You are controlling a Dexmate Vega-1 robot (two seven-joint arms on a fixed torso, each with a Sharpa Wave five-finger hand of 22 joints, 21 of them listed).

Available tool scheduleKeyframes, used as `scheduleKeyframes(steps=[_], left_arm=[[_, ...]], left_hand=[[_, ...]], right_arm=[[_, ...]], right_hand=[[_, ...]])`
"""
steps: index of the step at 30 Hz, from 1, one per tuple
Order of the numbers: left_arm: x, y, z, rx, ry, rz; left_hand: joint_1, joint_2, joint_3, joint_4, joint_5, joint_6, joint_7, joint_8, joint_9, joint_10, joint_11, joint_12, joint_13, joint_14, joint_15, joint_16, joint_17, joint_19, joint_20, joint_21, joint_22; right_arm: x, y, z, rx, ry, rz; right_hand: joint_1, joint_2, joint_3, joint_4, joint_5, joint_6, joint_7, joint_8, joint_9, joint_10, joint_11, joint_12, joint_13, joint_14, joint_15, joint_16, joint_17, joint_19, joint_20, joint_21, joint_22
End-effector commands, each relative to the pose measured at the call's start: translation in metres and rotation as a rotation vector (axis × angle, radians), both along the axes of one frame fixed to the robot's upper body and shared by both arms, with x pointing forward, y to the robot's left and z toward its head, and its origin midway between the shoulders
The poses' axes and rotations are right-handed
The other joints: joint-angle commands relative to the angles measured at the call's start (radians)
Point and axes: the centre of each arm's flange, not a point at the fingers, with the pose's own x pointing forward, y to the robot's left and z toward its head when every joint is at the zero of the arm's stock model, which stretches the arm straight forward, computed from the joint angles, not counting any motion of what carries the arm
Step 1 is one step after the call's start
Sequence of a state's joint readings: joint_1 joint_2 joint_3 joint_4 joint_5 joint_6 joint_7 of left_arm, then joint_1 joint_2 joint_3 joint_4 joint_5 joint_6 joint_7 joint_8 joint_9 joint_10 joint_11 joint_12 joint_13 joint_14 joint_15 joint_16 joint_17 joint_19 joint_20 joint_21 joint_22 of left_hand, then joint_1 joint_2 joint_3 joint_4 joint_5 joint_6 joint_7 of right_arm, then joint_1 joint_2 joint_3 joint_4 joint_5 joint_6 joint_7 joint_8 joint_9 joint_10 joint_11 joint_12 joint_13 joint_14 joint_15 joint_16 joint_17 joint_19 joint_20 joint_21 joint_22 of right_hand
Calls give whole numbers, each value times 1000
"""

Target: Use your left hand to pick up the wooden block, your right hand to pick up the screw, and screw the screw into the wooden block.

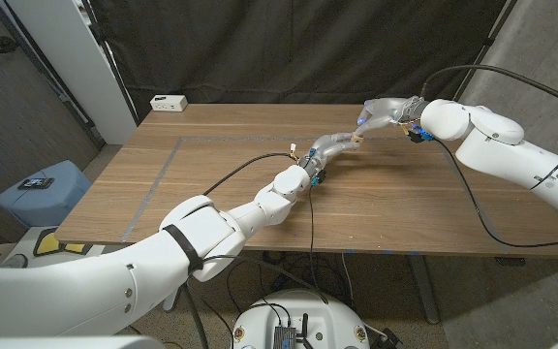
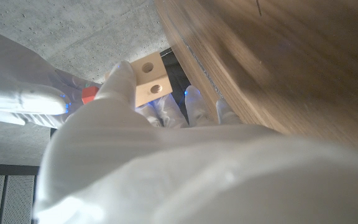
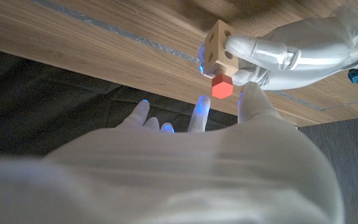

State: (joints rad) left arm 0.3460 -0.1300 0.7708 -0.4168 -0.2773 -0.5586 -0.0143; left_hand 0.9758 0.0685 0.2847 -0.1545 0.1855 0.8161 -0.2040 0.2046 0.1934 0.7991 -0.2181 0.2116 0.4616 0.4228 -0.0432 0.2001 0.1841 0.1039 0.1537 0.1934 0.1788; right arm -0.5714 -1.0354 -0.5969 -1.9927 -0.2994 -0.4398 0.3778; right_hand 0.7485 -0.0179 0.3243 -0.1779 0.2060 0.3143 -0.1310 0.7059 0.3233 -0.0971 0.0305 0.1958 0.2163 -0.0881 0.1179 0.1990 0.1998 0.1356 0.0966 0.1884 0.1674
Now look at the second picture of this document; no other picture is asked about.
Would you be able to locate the red headed wooden screw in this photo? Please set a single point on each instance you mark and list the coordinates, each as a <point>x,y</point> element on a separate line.
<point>89,95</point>

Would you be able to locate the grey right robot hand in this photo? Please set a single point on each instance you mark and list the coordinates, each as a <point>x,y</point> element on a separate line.
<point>17,93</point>

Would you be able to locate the small wooden block with holes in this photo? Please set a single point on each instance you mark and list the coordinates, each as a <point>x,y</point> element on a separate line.
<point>141,93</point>

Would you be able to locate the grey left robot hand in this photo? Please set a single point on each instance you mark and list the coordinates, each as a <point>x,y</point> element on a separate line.
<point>166,174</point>

